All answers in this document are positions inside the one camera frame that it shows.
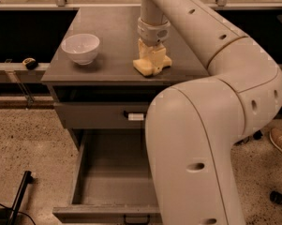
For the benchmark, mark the metal rail frame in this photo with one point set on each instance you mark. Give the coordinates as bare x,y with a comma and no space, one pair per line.
31,31

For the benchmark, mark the grey drawer cabinet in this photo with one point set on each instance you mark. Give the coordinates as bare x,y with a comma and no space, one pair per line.
111,77

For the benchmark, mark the black stand leg left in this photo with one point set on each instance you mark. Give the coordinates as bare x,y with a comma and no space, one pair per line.
26,180

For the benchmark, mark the yellow sponge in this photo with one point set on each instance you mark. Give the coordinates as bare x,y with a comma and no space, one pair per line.
144,67

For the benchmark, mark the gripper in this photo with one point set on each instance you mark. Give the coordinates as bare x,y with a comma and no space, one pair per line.
154,34

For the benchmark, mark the closed middle grey drawer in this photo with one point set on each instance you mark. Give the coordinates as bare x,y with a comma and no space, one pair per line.
85,115

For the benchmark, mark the small black yellow device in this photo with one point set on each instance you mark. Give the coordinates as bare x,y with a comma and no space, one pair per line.
30,63

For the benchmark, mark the black caster wheel right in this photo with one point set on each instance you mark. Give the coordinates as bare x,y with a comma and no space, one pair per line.
276,197

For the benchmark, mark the open bottom grey drawer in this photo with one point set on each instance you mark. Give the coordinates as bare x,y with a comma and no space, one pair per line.
112,183

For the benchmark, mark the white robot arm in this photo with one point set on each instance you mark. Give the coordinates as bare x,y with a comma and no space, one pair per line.
191,126

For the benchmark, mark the white ceramic bowl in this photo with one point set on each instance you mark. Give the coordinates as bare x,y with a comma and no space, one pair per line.
82,49

